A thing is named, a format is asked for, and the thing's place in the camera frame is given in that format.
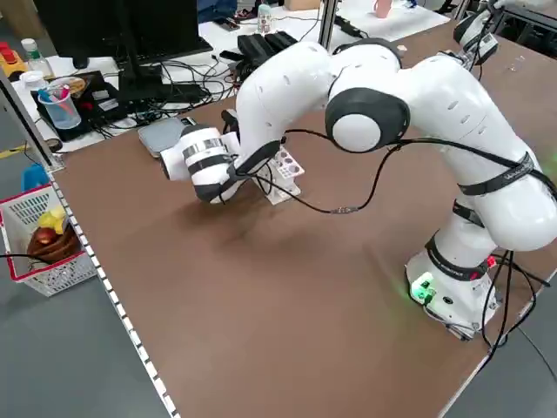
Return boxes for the aluminium frame post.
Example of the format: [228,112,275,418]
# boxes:
[0,69,64,171]

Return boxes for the black base cable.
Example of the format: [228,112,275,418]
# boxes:
[478,250,557,362]

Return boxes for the brown wooden bowl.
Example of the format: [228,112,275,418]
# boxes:
[26,226,83,265]

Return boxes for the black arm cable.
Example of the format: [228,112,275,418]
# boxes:
[217,128,557,214]

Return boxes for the white test tube rack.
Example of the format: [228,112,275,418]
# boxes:
[256,145,305,206]

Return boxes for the yellow plastic object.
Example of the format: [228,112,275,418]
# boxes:
[37,206,70,232]

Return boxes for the white basket red rim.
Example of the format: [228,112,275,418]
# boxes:
[0,181,99,298]

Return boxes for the silver digital scale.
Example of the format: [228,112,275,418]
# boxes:
[138,117,197,158]

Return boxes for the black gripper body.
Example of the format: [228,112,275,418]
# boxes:
[220,109,241,145]

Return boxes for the black finned power supply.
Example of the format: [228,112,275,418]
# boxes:
[237,32,273,66]
[265,30,301,60]

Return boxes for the black flat box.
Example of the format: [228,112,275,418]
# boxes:
[37,71,121,143]

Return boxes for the aluminium camera mast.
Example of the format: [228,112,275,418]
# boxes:
[319,0,339,44]

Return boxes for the black computer monitor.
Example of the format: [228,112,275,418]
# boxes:
[32,0,214,104]

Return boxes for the clear plastic measuring cup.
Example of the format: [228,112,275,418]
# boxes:
[37,84,83,131]

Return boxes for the clear bottle white cap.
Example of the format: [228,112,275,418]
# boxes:
[20,37,50,78]

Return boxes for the blue plastic object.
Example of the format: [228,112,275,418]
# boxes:
[21,164,50,192]

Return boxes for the black power strip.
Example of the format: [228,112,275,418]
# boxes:
[334,17,362,38]

